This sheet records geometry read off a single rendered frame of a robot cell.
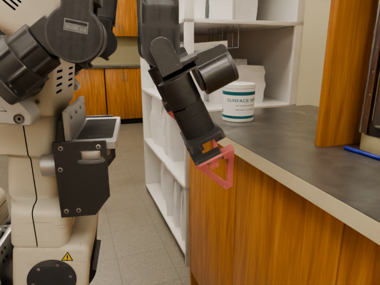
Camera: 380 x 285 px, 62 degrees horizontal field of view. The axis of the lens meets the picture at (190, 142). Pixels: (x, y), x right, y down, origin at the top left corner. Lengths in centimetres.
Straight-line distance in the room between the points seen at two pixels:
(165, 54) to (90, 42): 11
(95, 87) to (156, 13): 491
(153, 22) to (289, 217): 59
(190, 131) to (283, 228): 46
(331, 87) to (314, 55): 85
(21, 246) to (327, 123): 84
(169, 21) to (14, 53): 22
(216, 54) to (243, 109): 75
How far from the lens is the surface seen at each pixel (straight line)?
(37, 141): 72
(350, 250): 74
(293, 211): 85
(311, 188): 73
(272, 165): 84
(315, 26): 184
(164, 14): 51
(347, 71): 101
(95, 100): 541
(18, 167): 76
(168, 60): 50
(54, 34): 49
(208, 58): 53
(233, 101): 126
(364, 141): 102
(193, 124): 53
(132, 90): 546
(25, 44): 52
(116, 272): 200
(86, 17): 49
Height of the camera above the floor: 121
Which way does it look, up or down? 16 degrees down
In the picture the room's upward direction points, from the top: straight up
